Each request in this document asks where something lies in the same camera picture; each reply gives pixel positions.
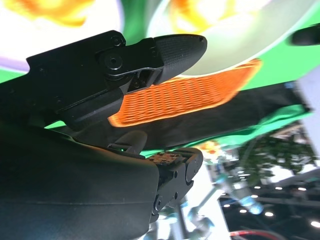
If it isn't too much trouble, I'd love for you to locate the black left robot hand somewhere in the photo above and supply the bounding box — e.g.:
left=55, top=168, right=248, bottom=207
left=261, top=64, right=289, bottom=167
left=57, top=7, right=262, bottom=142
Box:
left=289, top=23, right=320, bottom=46

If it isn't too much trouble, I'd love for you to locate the lilac plate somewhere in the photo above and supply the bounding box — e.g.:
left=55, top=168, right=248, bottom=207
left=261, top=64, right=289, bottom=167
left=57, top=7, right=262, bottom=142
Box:
left=0, top=0, right=126, bottom=75

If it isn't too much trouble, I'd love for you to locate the white partition board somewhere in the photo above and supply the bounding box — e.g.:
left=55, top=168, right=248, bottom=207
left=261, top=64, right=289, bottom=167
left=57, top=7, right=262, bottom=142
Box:
left=297, top=72, right=320, bottom=113

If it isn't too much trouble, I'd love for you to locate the green tablecloth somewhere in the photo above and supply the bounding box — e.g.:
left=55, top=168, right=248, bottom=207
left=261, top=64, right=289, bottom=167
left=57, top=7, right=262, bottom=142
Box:
left=0, top=0, right=320, bottom=157

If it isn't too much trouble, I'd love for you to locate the pale grey-green bowl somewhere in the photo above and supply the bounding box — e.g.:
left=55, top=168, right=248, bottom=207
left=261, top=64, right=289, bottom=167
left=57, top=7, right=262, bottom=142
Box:
left=146, top=0, right=320, bottom=77

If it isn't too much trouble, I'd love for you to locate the glazed orange bread roll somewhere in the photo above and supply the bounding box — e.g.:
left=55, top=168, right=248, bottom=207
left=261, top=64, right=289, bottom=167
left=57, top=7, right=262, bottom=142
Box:
left=13, top=0, right=97, bottom=28
left=171, top=0, right=237, bottom=33

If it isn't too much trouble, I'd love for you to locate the orange wicker basket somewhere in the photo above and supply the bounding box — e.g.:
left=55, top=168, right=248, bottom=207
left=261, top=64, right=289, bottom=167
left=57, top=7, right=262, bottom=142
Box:
left=107, top=58, right=263, bottom=129

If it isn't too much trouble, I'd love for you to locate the black backdrop curtain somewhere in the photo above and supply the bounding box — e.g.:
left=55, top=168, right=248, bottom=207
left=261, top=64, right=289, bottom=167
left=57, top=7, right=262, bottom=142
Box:
left=139, top=81, right=313, bottom=151

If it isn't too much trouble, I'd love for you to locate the red hose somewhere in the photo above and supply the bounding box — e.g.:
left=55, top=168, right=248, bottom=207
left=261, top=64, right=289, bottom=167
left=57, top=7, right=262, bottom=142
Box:
left=228, top=229, right=278, bottom=240

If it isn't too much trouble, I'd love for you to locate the green leafy plant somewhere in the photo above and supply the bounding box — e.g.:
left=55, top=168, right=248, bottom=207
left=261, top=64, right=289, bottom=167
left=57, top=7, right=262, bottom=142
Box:
left=239, top=134, right=316, bottom=183

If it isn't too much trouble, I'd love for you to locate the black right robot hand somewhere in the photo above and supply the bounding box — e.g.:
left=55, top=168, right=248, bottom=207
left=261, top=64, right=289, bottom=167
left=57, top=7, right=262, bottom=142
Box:
left=0, top=29, right=208, bottom=240

